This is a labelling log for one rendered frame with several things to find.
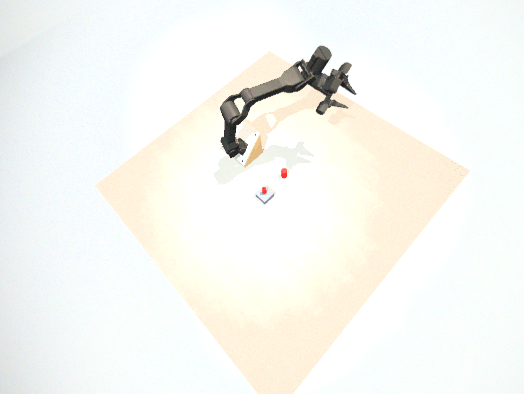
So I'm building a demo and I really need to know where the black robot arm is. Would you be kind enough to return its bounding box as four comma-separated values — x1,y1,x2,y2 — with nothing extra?
220,46,342,158

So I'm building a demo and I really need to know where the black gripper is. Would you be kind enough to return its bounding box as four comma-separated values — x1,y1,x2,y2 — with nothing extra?
312,62,357,115

